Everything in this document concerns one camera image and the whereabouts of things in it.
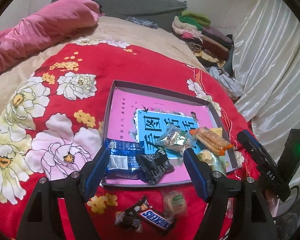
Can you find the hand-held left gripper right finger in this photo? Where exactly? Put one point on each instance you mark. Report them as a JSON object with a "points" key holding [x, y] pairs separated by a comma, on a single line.
{"points": [[196, 177]]}

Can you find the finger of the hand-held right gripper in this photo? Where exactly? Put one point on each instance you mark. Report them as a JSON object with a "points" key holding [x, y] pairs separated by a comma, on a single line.
{"points": [[261, 147], [265, 170]]}

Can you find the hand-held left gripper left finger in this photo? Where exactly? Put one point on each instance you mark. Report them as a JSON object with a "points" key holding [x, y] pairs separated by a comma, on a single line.
{"points": [[97, 172]]}

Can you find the pale yellow snack packet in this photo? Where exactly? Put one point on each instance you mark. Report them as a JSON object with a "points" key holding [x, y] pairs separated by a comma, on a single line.
{"points": [[215, 161]]}

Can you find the blue snack packet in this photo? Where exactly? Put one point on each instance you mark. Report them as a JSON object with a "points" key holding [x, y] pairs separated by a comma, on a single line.
{"points": [[120, 155]]}

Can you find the orange cracker packet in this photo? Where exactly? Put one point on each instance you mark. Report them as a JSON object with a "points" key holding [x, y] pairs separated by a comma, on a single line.
{"points": [[210, 138]]}

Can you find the clear green snack packet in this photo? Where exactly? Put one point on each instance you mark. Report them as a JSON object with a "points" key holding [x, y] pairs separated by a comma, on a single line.
{"points": [[175, 140]]}

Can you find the black snack packet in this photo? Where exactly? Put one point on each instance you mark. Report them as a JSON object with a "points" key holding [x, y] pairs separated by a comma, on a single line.
{"points": [[152, 167]]}

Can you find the grey cardboard box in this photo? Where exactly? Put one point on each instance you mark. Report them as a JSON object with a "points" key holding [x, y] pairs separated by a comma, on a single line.
{"points": [[165, 91]]}

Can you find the clear round cake packet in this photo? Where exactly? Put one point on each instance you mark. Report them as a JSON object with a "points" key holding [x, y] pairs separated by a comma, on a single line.
{"points": [[176, 202]]}

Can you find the clear plastic packet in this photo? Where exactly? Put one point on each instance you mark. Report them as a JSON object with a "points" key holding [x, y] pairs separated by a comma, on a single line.
{"points": [[228, 208]]}

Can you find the dark brown snack packet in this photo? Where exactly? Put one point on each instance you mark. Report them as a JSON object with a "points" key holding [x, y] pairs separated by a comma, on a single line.
{"points": [[140, 206]]}

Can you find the dark candy wrapper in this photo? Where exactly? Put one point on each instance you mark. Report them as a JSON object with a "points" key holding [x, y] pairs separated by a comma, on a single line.
{"points": [[127, 221]]}

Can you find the brown chocolate bar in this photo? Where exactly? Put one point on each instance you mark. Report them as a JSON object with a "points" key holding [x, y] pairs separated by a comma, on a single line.
{"points": [[156, 220]]}

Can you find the pink book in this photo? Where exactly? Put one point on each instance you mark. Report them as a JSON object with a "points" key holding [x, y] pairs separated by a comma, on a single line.
{"points": [[125, 110]]}

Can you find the light blue cloth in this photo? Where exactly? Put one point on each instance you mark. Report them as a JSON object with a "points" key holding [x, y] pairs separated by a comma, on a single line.
{"points": [[227, 82]]}

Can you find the white satin curtain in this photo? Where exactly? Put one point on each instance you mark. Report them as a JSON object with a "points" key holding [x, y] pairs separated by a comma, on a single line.
{"points": [[270, 55]]}

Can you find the red floral blanket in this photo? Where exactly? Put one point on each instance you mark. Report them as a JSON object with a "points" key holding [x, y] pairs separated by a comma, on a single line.
{"points": [[140, 62]]}

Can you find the pile of folded clothes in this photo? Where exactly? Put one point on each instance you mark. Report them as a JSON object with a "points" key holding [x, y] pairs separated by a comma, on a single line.
{"points": [[210, 40]]}

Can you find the beige bed sheet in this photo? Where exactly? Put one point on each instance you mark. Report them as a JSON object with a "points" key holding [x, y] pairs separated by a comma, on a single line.
{"points": [[115, 30]]}

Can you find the pink quilt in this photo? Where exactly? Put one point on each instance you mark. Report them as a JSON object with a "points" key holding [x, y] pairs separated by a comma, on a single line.
{"points": [[40, 30]]}

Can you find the blue patterned cloth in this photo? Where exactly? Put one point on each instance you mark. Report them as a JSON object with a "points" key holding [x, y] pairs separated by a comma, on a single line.
{"points": [[142, 22]]}

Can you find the grey pillow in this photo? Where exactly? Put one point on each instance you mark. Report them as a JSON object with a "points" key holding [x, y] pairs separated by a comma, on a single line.
{"points": [[127, 0]]}

